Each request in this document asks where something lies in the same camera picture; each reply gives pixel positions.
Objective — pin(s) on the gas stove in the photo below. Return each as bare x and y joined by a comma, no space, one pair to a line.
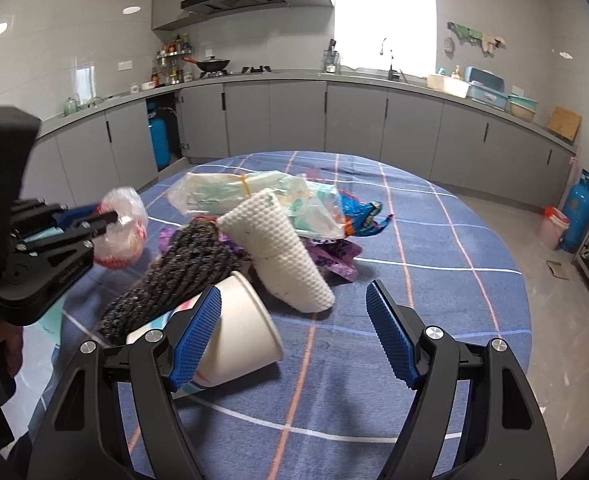
254,69

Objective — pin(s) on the black wok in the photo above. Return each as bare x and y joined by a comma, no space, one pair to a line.
213,65

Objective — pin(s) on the clear red-printed plastic bag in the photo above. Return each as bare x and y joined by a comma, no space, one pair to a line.
124,240

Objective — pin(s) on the white plastic basin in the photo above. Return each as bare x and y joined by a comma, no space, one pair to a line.
447,85

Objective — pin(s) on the small cardboard scrap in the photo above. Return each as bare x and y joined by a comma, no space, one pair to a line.
558,270

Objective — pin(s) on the dark knitted cloth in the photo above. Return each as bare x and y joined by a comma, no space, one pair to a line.
184,265

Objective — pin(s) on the small blue gas cylinder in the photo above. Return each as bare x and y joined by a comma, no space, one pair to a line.
159,142

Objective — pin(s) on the knife holder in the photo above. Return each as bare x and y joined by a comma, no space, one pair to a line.
330,62

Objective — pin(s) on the person's left hand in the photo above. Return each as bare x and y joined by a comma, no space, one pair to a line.
12,355

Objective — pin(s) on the stacked green basins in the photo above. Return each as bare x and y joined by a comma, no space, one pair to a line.
521,107

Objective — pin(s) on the grey kitchen counter cabinets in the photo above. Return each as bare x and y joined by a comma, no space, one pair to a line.
299,115

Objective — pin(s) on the white paper cup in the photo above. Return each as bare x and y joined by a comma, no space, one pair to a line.
239,325

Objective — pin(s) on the bright window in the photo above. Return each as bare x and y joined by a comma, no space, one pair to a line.
379,20

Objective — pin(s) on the blue plaid tablecloth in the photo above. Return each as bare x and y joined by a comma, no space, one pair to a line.
424,260

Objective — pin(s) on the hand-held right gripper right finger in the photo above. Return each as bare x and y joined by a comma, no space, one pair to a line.
392,332

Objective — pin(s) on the white knitted cloth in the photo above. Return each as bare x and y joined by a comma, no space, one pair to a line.
274,245

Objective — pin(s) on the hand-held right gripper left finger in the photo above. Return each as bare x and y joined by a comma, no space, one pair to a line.
199,340

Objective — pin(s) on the purple plastic bag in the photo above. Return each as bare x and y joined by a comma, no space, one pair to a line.
334,257

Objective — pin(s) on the yellow soap bottle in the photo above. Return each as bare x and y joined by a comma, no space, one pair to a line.
457,73

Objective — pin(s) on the light blue dish box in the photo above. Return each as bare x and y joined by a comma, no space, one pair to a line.
484,90

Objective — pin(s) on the hanging beige gloves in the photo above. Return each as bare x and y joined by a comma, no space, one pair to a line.
491,42

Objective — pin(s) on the metal spice rack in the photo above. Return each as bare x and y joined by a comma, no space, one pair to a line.
174,52

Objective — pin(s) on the white wall outlet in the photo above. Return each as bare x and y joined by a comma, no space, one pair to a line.
125,65

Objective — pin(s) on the orange and blue plastic bag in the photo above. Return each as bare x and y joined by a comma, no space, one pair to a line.
362,215

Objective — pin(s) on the large blue gas cylinder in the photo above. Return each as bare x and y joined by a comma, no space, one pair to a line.
579,215

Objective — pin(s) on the kitchen faucet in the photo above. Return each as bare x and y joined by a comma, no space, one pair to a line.
390,67

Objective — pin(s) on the small white bowl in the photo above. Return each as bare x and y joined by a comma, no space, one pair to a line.
134,88

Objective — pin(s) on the green glass jar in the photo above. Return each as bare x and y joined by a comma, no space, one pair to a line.
70,107

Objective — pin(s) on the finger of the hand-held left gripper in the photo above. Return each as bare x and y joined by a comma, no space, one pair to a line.
77,212
82,227

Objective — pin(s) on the red trash bin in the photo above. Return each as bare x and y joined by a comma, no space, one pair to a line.
553,230

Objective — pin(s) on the hanging green cloth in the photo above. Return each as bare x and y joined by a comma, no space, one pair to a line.
467,31

